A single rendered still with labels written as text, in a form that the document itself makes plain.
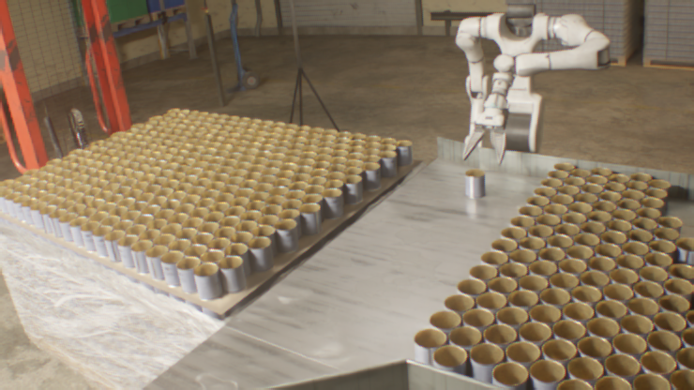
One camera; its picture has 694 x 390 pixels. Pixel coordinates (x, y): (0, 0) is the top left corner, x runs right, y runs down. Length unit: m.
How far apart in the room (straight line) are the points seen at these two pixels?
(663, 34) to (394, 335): 7.38
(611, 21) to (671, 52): 0.86
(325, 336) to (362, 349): 0.11
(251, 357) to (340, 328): 0.22
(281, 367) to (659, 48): 7.61
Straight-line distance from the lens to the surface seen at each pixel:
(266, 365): 1.43
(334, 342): 1.46
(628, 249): 1.70
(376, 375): 1.24
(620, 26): 8.52
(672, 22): 8.47
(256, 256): 1.73
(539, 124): 2.65
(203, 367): 1.46
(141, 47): 12.65
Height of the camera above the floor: 1.96
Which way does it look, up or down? 24 degrees down
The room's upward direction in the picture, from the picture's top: 8 degrees counter-clockwise
